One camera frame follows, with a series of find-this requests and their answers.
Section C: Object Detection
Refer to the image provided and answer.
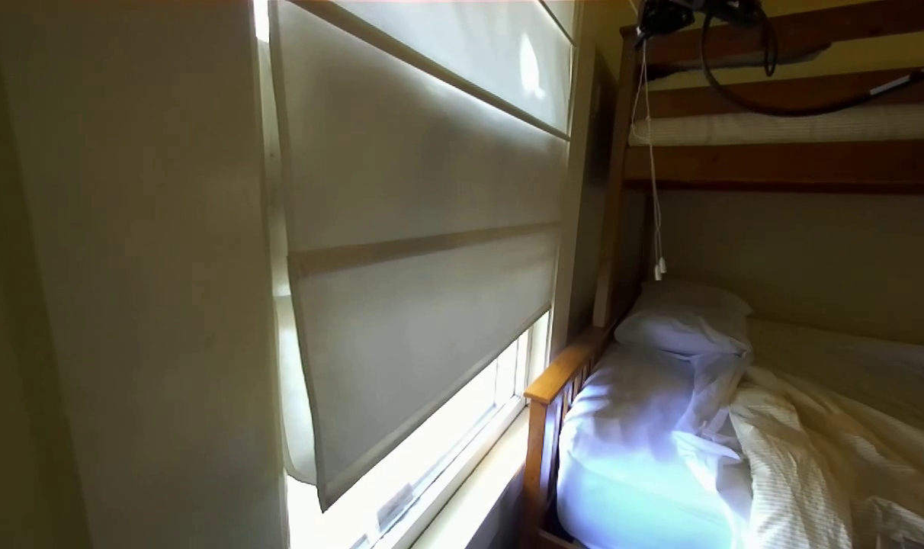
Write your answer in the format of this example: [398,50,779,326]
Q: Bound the wooden bunk bed frame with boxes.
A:
[519,0,924,549]

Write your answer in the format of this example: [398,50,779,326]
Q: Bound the white blind pull cord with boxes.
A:
[629,34,673,288]

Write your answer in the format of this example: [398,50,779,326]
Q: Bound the white fitted mattress sheet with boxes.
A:
[551,342,752,549]

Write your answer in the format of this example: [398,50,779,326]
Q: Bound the beige roman blinds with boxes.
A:
[265,0,578,512]

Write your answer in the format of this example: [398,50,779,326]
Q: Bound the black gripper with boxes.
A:
[637,0,699,44]

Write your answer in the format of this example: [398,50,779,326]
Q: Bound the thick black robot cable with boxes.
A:
[695,0,924,120]

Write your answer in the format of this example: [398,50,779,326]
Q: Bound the white pillow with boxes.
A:
[609,277,756,361]

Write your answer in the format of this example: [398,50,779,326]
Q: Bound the white crumpled duvet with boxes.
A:
[671,361,924,549]

